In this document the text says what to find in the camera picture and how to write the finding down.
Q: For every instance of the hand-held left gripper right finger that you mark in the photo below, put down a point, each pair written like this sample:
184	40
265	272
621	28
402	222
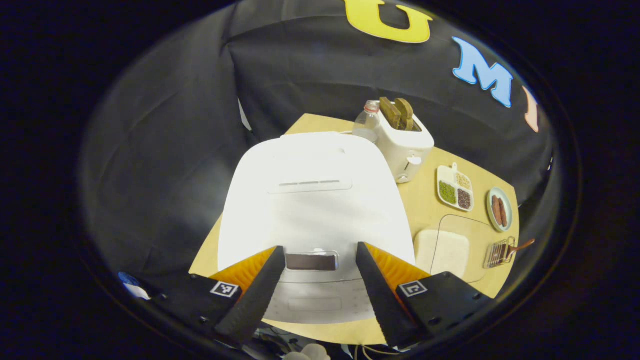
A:
380	295

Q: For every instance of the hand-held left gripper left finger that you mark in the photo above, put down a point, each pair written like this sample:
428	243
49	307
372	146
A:
257	295

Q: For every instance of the white rice tray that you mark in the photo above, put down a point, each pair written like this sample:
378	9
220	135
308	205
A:
445	255

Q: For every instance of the white rice cooker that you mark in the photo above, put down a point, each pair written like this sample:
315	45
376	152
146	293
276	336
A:
310	210

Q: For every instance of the brown wooden spoon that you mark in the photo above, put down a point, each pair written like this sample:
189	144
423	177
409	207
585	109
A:
522	245

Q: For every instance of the clear plastic tray lid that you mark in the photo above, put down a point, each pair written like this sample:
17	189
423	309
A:
482	232

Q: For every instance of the blue and white object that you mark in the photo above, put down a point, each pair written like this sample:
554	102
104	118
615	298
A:
131	285

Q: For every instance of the white divided grain dish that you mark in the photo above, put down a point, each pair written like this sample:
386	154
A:
452	187

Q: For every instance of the pale green plate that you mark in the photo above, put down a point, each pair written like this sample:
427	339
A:
491	210

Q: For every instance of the brown sausage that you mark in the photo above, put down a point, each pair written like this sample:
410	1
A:
496	210
503	212

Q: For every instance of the white toaster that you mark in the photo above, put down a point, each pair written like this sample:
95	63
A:
405	150

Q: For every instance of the black backdrop cloth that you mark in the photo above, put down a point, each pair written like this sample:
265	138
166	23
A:
165	150

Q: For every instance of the clear plastic bottle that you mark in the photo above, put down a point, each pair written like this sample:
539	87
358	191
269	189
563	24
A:
367	122

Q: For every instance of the brown toast slice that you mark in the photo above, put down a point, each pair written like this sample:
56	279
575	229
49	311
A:
390	112
405	114

